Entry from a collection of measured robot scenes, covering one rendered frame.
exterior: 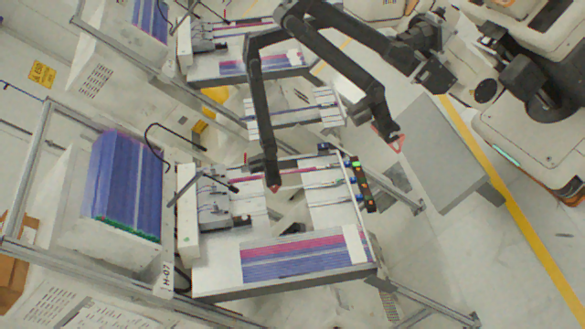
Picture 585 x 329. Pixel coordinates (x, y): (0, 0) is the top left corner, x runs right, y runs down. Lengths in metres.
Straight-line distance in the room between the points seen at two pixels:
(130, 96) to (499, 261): 2.16
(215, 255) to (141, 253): 0.32
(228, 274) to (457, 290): 1.18
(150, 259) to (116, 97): 1.39
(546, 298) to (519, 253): 0.24
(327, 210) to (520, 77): 0.92
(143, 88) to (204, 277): 1.39
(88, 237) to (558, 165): 1.83
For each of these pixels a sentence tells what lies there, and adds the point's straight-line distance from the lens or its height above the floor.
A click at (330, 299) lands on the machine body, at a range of 2.32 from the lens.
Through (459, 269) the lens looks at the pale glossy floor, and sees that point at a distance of 2.73.
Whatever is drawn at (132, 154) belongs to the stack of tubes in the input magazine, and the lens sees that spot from 2.23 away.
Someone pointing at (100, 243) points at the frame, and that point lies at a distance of 1.94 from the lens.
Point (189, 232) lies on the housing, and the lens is 2.13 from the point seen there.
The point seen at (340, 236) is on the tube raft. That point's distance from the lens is 2.13.
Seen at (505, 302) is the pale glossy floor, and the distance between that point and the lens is 2.57.
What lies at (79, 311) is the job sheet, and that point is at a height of 1.52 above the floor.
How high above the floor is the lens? 2.21
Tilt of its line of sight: 34 degrees down
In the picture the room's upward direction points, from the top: 60 degrees counter-clockwise
